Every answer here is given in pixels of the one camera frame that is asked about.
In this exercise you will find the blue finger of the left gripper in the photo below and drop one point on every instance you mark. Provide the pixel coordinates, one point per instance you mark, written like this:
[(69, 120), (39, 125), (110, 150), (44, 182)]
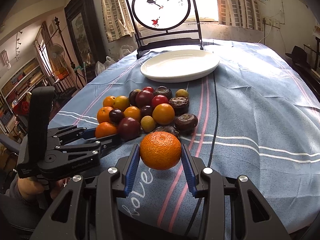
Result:
[(109, 142), (88, 133)]

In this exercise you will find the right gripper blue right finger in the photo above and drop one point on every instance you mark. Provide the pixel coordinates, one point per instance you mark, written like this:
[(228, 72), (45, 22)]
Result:
[(190, 170)]

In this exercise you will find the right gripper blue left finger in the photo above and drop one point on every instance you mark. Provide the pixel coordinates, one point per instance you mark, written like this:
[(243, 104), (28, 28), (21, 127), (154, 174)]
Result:
[(130, 169)]

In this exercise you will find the orange mandarin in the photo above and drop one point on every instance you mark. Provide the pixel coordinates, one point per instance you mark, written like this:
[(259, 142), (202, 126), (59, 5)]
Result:
[(109, 101), (160, 150), (105, 129), (103, 114)]

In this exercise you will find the red tomato back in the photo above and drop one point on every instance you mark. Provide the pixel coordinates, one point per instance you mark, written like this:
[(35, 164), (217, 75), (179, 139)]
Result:
[(148, 88)]

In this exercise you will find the red tomato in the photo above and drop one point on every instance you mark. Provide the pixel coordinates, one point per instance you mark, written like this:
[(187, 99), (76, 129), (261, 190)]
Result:
[(148, 88), (158, 99)]

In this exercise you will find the person left hand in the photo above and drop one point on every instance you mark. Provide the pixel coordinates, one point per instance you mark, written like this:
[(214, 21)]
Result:
[(29, 188)]

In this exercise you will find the dark red plum front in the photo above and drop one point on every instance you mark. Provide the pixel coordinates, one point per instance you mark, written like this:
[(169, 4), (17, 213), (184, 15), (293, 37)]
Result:
[(129, 129)]

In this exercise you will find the dark plum small centre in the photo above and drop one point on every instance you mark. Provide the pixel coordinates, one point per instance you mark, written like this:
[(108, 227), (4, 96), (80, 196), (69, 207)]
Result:
[(116, 115)]

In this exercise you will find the dark plum small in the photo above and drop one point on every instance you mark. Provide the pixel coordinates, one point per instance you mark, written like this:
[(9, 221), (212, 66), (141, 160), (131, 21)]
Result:
[(146, 111), (116, 115)]

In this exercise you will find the small orange centre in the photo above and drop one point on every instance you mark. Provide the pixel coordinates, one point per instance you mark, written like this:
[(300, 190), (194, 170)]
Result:
[(133, 112)]

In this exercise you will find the small yellow fruit centre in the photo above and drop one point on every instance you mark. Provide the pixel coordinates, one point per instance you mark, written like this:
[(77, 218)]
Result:
[(148, 124)]

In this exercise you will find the dark plum small back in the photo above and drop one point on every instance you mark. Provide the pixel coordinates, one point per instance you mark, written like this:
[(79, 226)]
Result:
[(146, 111)]

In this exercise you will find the large dark red plum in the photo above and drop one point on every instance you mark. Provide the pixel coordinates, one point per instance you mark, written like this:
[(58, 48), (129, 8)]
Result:
[(144, 98)]

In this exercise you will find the orange citrus right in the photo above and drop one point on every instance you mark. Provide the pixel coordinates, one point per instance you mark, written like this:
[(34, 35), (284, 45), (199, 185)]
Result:
[(163, 114)]

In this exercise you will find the red tomato right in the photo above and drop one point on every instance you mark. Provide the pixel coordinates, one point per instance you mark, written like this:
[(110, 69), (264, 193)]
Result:
[(158, 99)]

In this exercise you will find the black coat stand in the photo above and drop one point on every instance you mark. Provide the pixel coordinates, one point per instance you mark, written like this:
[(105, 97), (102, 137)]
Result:
[(78, 81)]

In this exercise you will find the bookshelf with books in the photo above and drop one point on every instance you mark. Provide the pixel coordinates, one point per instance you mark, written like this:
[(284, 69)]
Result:
[(29, 76)]

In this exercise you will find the dark water chestnut back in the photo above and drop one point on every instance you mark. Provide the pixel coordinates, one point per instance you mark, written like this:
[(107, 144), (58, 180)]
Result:
[(162, 90)]

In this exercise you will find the white plastic bag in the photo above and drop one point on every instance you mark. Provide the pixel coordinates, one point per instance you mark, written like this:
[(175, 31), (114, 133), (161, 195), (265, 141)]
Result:
[(124, 50)]

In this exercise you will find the dark water chestnut mid right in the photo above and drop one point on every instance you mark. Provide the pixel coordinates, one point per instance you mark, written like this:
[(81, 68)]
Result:
[(180, 105)]

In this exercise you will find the small yellow fruit back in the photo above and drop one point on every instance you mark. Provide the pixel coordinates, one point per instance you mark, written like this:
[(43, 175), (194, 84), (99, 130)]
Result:
[(182, 93)]

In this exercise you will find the standing fan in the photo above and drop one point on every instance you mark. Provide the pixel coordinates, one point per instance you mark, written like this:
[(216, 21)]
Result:
[(56, 56)]

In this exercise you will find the white ceramic plate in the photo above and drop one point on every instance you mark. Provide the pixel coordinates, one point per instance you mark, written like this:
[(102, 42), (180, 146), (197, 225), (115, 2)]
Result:
[(179, 66)]

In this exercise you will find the left striped curtain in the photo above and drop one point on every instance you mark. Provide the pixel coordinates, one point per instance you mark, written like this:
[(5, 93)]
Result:
[(116, 19)]

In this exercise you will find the striped curtain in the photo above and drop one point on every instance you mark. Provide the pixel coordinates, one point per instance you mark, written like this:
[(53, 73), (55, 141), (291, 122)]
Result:
[(116, 19), (240, 13)]

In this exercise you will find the round bird painting screen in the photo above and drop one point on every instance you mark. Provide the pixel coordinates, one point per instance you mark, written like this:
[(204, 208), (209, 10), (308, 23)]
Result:
[(164, 23)]

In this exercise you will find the black hat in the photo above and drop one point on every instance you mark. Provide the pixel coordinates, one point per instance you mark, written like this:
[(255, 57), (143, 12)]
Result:
[(299, 56)]

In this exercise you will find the right striped curtain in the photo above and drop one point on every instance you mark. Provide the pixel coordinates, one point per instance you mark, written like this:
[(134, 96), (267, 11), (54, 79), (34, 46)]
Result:
[(240, 13)]

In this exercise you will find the dark framed wall painting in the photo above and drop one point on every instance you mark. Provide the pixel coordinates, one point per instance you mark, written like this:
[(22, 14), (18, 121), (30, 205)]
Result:
[(84, 31)]

